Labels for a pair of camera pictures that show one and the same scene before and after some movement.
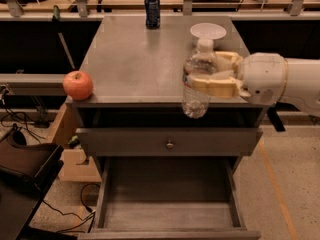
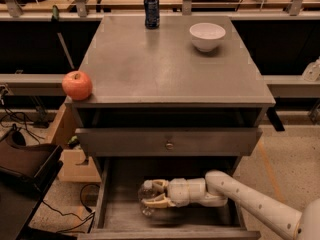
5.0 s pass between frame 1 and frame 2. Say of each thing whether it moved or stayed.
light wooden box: stayed
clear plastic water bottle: moved
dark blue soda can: stayed
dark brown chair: stayed
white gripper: moved
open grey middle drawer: stayed
